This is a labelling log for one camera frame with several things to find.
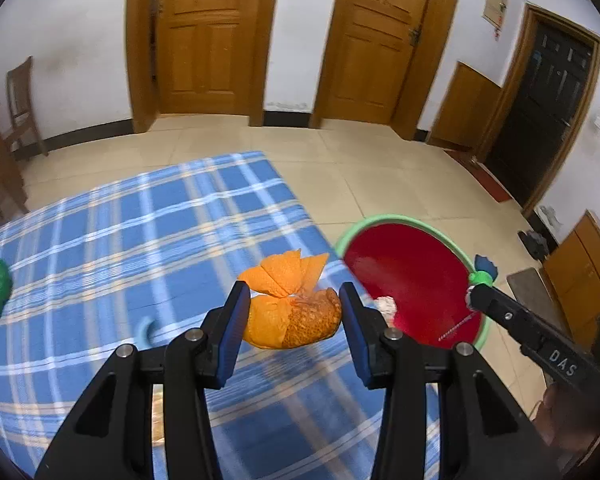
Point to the red bin with green rim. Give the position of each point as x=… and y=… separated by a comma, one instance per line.
x=405, y=260

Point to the dark shoes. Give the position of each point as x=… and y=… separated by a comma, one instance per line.
x=532, y=245

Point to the thin white stick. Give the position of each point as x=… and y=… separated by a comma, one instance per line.
x=455, y=329

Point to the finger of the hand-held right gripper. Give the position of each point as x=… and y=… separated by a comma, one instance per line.
x=510, y=317

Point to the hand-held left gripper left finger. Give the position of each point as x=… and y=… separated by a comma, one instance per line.
x=232, y=340

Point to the red doormat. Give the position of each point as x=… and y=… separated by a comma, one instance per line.
x=480, y=177

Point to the beige wall electrical box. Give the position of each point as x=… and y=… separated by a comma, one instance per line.
x=495, y=6

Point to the light blue tube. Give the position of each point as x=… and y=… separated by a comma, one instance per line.
x=144, y=330

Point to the low wooden cabinet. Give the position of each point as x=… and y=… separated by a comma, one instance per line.
x=580, y=270

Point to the orange snack packet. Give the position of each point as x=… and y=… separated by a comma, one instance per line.
x=158, y=420

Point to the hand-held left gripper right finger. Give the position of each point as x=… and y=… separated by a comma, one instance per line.
x=355, y=340

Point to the blue plaid tablecloth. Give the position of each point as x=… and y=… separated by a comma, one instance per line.
x=130, y=240

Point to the person's right hand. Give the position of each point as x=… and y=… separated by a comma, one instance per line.
x=565, y=420

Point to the wooden panel door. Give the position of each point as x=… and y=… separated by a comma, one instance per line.
x=380, y=40
x=205, y=35

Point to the orange plastic bag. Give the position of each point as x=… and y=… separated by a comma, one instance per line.
x=280, y=320

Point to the black door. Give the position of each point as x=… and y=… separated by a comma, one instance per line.
x=540, y=110

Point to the small blue green wrapper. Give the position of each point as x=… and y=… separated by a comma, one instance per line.
x=482, y=275

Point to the grey floor mat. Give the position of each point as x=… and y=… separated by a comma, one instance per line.
x=532, y=295

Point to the cream paper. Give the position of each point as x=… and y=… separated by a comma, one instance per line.
x=386, y=305

